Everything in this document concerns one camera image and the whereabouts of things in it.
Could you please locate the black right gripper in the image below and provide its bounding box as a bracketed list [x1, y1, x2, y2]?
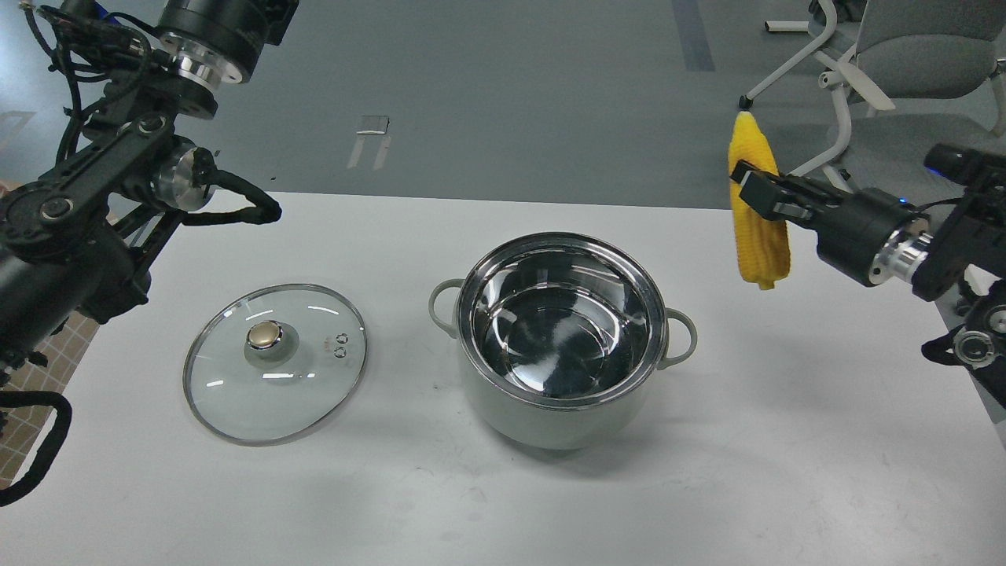
[730, 160, 931, 287]

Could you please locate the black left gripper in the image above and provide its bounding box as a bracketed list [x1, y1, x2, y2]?
[155, 1, 299, 86]

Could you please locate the yellow corn cob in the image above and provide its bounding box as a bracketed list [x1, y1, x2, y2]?
[727, 110, 791, 291]

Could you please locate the glass pot lid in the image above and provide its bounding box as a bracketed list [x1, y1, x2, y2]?
[182, 282, 368, 447]

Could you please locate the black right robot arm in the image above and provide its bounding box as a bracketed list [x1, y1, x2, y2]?
[730, 144, 1005, 402]

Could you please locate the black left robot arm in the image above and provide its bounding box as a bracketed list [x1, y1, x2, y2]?
[1, 1, 299, 377]

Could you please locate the grey steel cooking pot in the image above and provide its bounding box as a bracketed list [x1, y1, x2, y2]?
[428, 232, 699, 450]

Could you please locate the grey white office chair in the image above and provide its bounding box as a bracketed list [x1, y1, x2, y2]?
[739, 1, 1005, 198]

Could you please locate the black cable loop left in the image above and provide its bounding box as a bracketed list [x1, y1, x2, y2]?
[0, 391, 73, 508]

